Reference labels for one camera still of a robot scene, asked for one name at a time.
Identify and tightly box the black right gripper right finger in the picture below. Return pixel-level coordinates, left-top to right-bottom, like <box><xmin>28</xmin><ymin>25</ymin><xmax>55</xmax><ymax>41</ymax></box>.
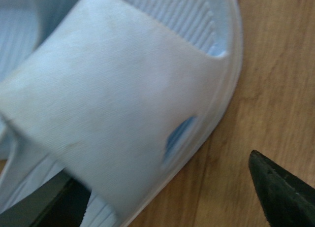
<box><xmin>249</xmin><ymin>150</ymin><xmax>315</xmax><ymax>227</ymax></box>

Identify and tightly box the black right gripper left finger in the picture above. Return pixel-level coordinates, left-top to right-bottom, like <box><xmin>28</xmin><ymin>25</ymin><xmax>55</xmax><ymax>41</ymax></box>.
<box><xmin>0</xmin><ymin>171</ymin><xmax>91</xmax><ymax>227</ymax></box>

